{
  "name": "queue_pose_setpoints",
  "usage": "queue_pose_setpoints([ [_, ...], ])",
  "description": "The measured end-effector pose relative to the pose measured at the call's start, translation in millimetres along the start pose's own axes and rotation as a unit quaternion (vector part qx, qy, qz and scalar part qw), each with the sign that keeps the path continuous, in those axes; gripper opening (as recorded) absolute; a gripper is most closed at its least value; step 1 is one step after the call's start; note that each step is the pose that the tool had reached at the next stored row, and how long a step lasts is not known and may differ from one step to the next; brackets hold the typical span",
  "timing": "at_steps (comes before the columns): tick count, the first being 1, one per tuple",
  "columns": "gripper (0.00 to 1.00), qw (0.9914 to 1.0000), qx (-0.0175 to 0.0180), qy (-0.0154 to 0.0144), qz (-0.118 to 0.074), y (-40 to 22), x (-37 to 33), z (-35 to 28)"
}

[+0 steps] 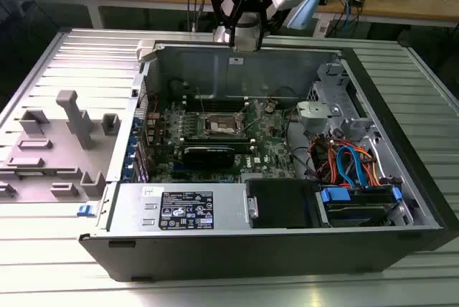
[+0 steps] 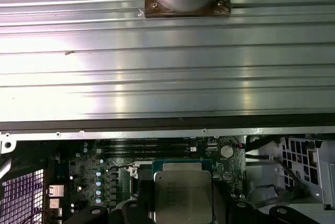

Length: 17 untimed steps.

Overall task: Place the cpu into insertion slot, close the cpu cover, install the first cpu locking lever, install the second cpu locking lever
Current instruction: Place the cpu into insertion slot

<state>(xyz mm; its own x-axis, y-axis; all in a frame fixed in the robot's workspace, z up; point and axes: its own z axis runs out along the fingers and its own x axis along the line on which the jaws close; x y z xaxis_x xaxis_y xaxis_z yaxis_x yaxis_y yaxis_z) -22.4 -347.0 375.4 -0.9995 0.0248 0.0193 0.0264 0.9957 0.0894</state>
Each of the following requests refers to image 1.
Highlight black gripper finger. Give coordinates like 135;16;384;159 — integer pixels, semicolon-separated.
256;0;285;50
209;0;247;49

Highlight silver CPU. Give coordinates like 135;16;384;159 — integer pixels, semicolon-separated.
232;39;262;53

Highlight CPU socket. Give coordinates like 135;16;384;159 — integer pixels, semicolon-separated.
204;111;248;139

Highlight black drive bay cover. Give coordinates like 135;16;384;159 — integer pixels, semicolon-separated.
245;179;321;230

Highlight silver drive cage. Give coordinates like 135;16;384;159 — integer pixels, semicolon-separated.
296;62;377;143

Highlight grey case latch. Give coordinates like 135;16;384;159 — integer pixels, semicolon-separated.
136;39;159;63

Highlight green motherboard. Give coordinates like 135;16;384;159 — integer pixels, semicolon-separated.
146;97;311;184

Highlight black graphics card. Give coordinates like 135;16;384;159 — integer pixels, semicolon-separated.
181;145;237;171

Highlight blue card retainer clips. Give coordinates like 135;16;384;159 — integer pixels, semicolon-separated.
122;113;141;183

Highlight hard disk in blue carrier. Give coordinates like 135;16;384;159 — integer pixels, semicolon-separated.
315;184;405;228

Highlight silver bay latch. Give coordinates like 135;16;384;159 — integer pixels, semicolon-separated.
244;195;260;219

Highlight black power supply label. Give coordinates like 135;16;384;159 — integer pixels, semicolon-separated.
159;191;214;231

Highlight grey parts rack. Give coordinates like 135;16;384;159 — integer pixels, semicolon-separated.
0;90;119;204

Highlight silver power supply unit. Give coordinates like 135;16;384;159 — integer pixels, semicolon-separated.
106;181;251;233

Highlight black and silver PC case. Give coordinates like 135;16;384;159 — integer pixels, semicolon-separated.
77;39;459;283

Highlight blue hanging cable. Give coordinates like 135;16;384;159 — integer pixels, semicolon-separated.
340;0;356;32

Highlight blue flat wire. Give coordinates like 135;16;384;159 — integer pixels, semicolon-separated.
336;145;370;189

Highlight orange wire bundle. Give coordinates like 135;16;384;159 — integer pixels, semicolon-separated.
308;133;383;188

